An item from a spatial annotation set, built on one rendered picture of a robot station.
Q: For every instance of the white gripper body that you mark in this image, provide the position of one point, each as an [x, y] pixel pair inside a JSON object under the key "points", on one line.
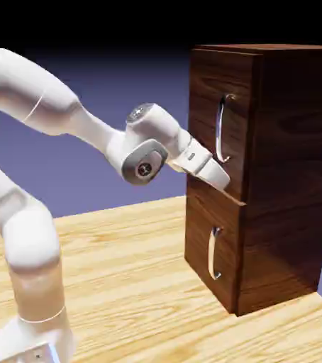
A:
{"points": [[212, 170]]}

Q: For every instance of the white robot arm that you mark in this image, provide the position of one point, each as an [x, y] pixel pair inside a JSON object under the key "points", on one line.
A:
{"points": [[33, 99]]}

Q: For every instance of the dark wood cabinet door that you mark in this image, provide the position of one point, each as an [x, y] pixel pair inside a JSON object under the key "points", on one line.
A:
{"points": [[198, 249], [206, 85]]}

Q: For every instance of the dark wood cabinet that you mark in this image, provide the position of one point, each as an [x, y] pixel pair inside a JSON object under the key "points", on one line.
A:
{"points": [[288, 170]]}

